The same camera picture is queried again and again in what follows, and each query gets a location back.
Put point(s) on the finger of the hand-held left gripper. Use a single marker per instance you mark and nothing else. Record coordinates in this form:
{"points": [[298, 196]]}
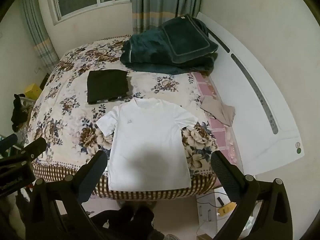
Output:
{"points": [[8, 141], [35, 147]]}

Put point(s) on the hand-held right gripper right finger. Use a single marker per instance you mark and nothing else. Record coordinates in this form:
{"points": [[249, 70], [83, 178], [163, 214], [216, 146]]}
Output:
{"points": [[225, 177]]}

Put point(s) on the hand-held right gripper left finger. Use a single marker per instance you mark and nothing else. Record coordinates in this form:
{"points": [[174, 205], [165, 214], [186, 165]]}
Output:
{"points": [[92, 175]]}

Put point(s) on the white t-shirt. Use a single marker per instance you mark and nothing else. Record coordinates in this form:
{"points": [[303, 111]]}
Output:
{"points": [[150, 135]]}

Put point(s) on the black remote control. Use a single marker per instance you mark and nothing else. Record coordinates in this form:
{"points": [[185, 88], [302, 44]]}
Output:
{"points": [[220, 200]]}

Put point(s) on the black cloth on rack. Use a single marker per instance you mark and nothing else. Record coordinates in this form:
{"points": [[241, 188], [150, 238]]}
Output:
{"points": [[18, 115]]}

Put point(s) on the yellow device on floor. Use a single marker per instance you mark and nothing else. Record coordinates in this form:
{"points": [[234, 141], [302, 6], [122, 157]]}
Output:
{"points": [[226, 210]]}

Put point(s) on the floral bedspread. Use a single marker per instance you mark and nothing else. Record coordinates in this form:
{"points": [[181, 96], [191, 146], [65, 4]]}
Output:
{"points": [[67, 120]]}

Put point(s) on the white plastic rack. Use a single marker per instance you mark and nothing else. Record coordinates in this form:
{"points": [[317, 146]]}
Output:
{"points": [[28, 103]]}

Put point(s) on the pink checked bed sheet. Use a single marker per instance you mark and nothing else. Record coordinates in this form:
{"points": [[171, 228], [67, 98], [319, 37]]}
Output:
{"points": [[220, 132]]}

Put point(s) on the white bed headboard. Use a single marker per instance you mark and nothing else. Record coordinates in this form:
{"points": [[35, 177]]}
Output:
{"points": [[250, 135]]}

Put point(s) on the yellow box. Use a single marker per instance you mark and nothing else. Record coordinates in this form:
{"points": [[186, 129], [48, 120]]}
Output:
{"points": [[32, 91]]}

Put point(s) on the cardboard box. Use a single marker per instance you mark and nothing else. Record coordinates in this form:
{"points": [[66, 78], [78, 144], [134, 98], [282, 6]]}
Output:
{"points": [[205, 237]]}

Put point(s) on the beige cloth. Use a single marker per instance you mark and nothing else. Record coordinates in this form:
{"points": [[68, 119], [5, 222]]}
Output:
{"points": [[220, 110]]}

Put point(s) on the black folded garment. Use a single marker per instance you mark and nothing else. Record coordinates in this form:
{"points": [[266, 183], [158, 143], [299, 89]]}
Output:
{"points": [[107, 85]]}

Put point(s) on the narrow teal striped curtain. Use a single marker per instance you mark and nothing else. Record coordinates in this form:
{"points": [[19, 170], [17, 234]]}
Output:
{"points": [[37, 35]]}

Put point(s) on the dark green plush blanket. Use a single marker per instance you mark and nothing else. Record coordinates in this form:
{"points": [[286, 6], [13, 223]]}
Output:
{"points": [[155, 52]]}

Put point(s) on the wide teal striped curtain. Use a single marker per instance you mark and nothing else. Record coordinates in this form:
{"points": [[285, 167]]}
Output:
{"points": [[160, 2]]}

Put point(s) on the white wall socket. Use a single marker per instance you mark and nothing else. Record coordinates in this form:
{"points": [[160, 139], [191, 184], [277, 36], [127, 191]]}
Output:
{"points": [[38, 70]]}

